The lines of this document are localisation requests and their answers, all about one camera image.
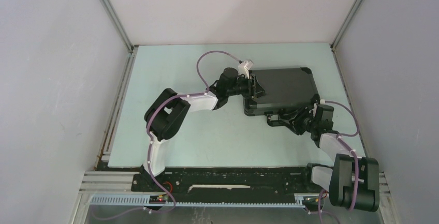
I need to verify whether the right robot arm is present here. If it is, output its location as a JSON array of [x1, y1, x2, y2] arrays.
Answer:
[[276, 100, 379, 212]]

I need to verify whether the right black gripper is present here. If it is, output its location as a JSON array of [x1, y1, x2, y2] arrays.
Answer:
[[279, 104, 317, 135]]

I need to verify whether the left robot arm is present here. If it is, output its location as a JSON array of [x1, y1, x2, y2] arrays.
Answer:
[[142, 68, 266, 191]]

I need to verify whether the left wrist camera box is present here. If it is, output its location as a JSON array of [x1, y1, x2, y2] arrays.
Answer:
[[238, 59, 254, 79]]

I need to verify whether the right aluminium frame post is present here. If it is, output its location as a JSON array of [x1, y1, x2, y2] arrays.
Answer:
[[331, 0, 364, 51]]

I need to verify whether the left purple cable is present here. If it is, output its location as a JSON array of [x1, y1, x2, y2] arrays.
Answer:
[[91, 50, 242, 221]]

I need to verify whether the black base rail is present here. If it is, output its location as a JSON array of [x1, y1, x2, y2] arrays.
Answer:
[[131, 167, 321, 205]]

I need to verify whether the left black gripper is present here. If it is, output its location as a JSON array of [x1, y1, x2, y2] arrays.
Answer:
[[226, 73, 267, 99]]

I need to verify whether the black poker set case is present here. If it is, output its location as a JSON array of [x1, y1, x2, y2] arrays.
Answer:
[[243, 67, 320, 127]]

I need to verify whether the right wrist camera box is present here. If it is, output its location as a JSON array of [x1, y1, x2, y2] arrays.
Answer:
[[311, 99, 326, 116]]

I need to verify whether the aluminium frame post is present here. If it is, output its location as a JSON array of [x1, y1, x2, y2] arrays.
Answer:
[[100, 0, 134, 53], [331, 0, 364, 51]]

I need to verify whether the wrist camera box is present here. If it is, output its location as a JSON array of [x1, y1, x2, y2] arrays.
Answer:
[[238, 59, 254, 79], [311, 99, 326, 116]]

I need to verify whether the left aluminium frame post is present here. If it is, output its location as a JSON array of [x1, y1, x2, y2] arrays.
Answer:
[[100, 0, 134, 53]]

